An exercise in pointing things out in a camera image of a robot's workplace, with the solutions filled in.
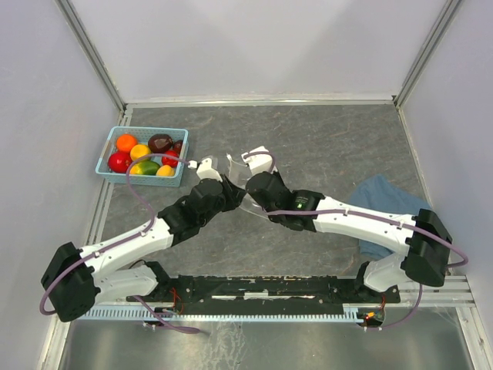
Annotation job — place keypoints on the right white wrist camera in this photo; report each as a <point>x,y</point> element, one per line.
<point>259,160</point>

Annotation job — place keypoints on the light blue plastic basket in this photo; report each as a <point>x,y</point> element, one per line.
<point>142,134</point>

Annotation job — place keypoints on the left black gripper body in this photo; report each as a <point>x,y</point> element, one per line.
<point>228,200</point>

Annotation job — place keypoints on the clear zip top bag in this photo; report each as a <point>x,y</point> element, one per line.
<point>239,174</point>

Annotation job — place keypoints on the red bell pepper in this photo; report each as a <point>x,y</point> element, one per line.
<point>170,159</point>

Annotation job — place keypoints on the small dark red fruit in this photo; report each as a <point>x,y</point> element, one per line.
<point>177,146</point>

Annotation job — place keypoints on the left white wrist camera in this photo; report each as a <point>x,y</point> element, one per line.
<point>206,169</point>

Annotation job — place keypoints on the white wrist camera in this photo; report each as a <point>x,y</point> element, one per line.
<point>259,160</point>
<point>206,169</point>

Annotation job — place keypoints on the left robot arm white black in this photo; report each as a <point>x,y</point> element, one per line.
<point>77,276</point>

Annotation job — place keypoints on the dark purple fruit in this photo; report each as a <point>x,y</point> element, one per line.
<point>160,143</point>

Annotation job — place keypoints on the yellow orange round fruit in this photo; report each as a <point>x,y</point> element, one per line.
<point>138,151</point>

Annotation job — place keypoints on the small yellow fruit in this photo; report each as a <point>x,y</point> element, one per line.
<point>166,171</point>

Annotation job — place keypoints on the blue cloth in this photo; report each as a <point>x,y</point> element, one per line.
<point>377,193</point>

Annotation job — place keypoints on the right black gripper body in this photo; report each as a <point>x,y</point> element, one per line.
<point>276,174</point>

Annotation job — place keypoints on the red apple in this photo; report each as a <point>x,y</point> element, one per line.
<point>119,162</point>

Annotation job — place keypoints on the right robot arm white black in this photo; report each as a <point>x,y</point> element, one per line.
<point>419,244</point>

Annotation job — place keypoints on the green yellow mango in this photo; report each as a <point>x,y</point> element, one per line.
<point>145,168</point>

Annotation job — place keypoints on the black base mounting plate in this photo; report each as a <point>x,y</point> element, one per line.
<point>261,296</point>

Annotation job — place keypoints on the light blue cable duct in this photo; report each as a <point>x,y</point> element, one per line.
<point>139,313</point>

